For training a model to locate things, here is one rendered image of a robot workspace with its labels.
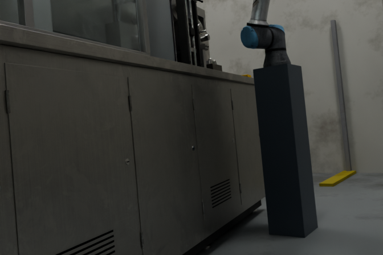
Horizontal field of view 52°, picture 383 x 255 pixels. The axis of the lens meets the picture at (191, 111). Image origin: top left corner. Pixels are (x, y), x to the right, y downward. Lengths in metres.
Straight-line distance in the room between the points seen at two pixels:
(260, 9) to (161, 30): 0.60
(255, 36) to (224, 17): 2.88
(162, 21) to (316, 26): 2.39
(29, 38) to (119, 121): 0.43
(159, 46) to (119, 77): 0.99
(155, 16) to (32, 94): 1.41
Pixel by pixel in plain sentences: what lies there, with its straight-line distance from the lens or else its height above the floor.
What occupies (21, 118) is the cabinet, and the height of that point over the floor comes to 0.68.
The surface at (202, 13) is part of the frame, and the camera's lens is 3.56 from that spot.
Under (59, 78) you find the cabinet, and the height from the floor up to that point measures 0.79.
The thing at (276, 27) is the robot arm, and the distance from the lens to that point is 2.20.
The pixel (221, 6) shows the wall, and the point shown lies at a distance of 4.99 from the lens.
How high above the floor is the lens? 0.62
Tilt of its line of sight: 2 degrees up
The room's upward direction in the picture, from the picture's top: 5 degrees counter-clockwise
